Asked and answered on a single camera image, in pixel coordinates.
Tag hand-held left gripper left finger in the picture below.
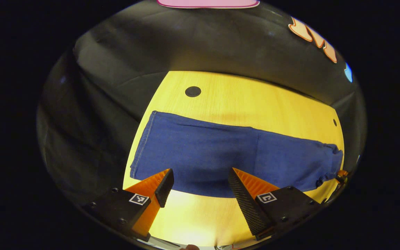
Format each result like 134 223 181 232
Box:
84 168 175 242

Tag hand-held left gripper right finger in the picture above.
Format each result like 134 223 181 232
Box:
228 167 320 241

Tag blue jeans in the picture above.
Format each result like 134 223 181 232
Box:
130 110 344 198

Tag black backdrop cloth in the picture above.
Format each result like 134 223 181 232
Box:
37 0 365 209

